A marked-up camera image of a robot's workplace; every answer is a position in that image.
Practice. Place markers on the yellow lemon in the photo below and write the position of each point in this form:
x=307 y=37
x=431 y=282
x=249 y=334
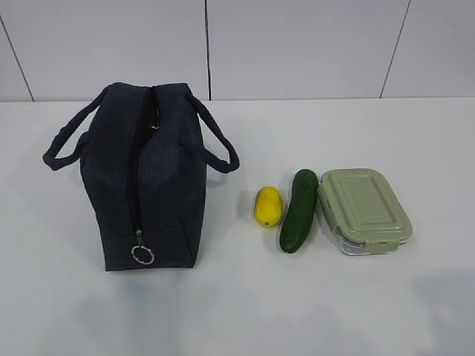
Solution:
x=269 y=206

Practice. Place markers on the green cucumber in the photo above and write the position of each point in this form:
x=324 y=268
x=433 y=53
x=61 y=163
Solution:
x=298 y=220

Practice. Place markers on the navy blue lunch bag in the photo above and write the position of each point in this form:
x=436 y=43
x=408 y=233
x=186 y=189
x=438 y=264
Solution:
x=144 y=153

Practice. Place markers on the green lid glass container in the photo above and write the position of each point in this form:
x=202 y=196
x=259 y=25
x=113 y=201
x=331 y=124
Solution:
x=362 y=210

